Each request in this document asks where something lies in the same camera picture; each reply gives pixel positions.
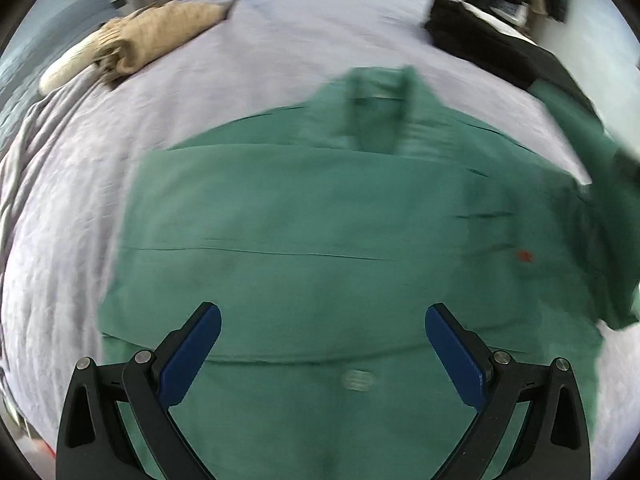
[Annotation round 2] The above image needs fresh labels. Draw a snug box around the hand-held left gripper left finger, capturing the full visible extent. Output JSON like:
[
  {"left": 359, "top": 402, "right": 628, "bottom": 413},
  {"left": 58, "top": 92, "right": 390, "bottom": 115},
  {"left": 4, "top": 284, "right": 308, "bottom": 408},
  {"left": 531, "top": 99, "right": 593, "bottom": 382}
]
[{"left": 56, "top": 302, "right": 222, "bottom": 480}]

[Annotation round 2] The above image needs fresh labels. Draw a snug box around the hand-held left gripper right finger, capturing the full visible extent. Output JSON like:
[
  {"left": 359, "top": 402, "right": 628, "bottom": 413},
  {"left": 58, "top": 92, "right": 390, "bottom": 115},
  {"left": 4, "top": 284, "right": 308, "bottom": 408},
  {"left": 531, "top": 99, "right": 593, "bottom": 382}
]
[{"left": 425, "top": 303, "right": 592, "bottom": 480}]

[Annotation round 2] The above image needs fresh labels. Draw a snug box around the green shirt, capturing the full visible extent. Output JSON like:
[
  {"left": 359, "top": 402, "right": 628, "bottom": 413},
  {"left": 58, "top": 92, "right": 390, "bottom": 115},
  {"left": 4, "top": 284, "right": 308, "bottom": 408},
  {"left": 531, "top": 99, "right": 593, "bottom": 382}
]
[{"left": 97, "top": 65, "right": 640, "bottom": 480}]

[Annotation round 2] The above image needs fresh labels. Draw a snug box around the white pillow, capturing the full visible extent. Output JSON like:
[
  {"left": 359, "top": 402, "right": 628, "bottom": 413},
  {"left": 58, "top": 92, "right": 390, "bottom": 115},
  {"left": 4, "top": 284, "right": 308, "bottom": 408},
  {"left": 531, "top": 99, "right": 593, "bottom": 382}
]
[{"left": 39, "top": 42, "right": 101, "bottom": 95}]

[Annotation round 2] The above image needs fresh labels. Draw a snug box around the black garment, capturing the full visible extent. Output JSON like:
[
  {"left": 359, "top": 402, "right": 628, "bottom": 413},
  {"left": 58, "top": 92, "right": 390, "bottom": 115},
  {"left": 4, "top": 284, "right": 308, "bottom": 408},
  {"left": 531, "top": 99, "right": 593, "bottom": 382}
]
[{"left": 424, "top": 0, "right": 608, "bottom": 126}]

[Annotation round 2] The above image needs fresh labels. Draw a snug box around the beige folded garment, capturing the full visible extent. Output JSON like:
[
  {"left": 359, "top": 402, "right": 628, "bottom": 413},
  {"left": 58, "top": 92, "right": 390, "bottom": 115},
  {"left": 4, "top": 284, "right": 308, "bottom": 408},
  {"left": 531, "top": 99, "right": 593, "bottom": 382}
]
[{"left": 92, "top": 0, "right": 232, "bottom": 82}]

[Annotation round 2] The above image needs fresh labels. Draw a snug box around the grey pillow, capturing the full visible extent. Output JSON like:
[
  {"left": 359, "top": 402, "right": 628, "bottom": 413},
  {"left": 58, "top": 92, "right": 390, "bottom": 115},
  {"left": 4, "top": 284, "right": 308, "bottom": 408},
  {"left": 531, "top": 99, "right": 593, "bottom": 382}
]
[{"left": 0, "top": 0, "right": 126, "bottom": 146}]

